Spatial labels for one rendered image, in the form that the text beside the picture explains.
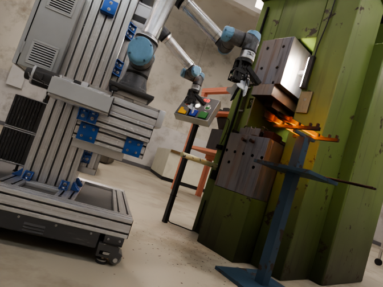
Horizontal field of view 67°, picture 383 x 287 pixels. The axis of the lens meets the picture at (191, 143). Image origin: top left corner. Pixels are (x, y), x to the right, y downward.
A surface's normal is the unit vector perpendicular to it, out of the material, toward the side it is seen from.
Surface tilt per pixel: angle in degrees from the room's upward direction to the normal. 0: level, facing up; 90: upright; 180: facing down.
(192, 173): 90
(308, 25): 90
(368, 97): 90
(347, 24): 90
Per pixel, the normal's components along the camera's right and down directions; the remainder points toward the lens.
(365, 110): -0.70, -0.29
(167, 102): 0.27, 0.01
